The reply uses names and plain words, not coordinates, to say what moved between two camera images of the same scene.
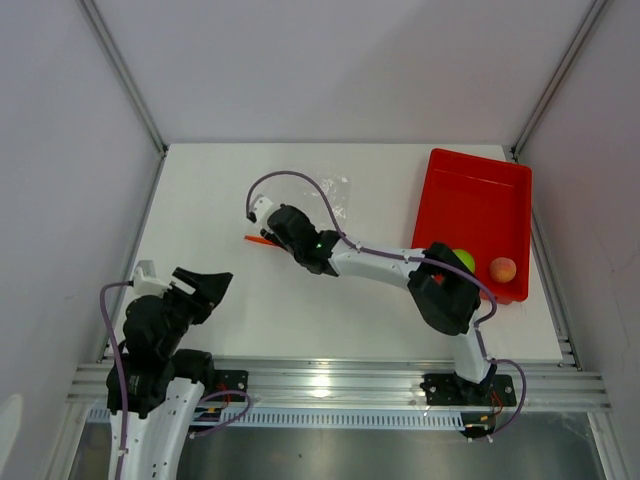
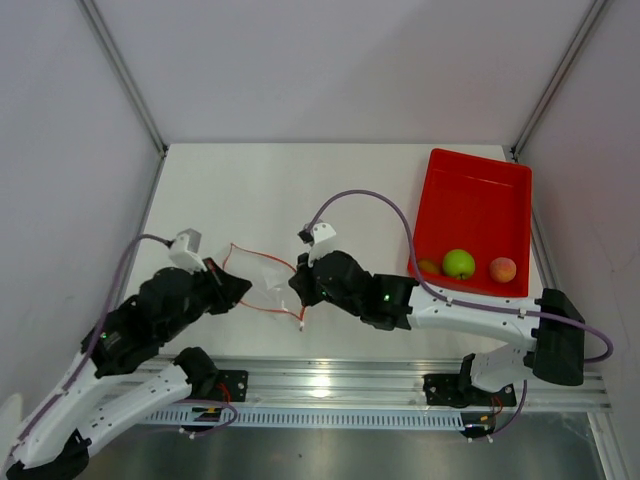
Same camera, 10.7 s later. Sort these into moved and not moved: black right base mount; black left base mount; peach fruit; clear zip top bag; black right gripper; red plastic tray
Moved: black right gripper; clear zip top bag
Not moved: black right base mount; peach fruit; black left base mount; red plastic tray
